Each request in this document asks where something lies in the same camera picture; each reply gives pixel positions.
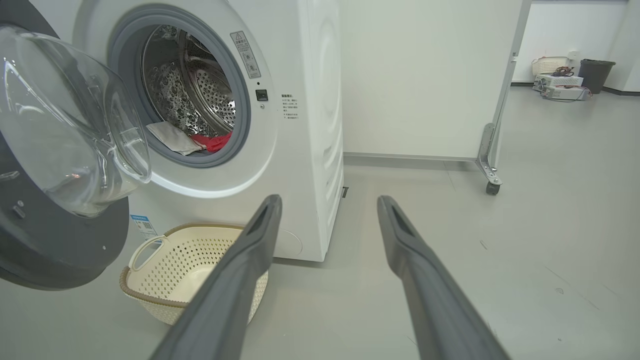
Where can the red Bulls 23 jersey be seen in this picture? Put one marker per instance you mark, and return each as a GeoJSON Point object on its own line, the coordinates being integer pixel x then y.
{"type": "Point", "coordinates": [216, 142]}

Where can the white woven storage basket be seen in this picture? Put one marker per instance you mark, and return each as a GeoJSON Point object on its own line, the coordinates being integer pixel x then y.
{"type": "Point", "coordinates": [549, 65]}

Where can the white front-load washing machine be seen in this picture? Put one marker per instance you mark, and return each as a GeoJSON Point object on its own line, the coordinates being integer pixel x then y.
{"type": "Point", "coordinates": [300, 150]}

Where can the white partition panel on casters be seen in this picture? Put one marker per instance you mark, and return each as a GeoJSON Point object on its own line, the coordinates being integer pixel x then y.
{"type": "Point", "coordinates": [425, 75]}

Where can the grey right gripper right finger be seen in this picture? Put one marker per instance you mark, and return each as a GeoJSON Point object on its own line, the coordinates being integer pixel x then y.
{"type": "Point", "coordinates": [430, 290]}

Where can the white electronic box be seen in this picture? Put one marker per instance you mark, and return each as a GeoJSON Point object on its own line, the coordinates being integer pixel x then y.
{"type": "Point", "coordinates": [559, 80]}
{"type": "Point", "coordinates": [565, 92]}

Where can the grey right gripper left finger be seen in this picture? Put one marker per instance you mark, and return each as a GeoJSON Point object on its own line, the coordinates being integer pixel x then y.
{"type": "Point", "coordinates": [225, 290]}

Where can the black trash bin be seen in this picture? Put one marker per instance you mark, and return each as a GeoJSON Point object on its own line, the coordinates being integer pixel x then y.
{"type": "Point", "coordinates": [596, 76]}

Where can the white wall socket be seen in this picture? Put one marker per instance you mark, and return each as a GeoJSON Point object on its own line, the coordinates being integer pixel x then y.
{"type": "Point", "coordinates": [573, 53]}

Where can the cream perforated laundry basket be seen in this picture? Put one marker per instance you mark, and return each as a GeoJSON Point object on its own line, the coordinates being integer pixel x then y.
{"type": "Point", "coordinates": [170, 270]}

